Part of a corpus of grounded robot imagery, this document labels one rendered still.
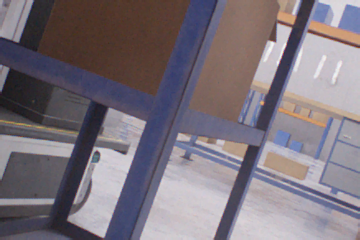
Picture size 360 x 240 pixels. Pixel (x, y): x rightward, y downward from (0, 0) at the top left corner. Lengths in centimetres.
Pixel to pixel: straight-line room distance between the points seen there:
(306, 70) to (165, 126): 472
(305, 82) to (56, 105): 379
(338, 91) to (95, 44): 447
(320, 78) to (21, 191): 399
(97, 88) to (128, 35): 24
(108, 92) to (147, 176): 13
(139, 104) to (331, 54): 473
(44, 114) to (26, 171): 20
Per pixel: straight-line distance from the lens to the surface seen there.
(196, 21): 76
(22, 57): 87
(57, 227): 155
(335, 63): 544
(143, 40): 101
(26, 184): 179
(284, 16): 848
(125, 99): 79
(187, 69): 76
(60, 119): 191
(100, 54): 104
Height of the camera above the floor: 56
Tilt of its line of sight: 2 degrees down
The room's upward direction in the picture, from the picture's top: 20 degrees clockwise
